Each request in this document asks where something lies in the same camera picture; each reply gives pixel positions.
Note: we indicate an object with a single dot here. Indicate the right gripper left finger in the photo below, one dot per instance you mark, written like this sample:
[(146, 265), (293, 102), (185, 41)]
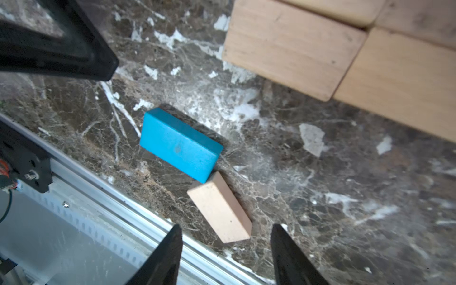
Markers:
[(162, 266)]

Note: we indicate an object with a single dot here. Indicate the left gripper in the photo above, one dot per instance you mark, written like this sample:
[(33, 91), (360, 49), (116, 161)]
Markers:
[(80, 52)]

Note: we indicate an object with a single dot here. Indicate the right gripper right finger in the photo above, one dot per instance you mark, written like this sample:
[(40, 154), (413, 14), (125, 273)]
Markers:
[(291, 266)]

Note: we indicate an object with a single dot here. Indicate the wooden block bottom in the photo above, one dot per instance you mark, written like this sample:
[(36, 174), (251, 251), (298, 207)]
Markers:
[(221, 209)]

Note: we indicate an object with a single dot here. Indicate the wooden block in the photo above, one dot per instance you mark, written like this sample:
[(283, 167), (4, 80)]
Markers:
[(358, 13), (430, 20), (298, 49), (221, 209), (404, 79)]

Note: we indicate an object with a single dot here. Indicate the teal rectangular block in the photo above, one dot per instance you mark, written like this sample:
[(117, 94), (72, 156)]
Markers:
[(178, 144)]

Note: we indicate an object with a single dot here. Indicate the aluminium front rail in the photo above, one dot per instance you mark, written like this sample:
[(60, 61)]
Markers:
[(125, 227)]

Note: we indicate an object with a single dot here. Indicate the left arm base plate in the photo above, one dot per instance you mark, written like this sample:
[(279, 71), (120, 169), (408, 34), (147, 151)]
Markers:
[(26, 161)]

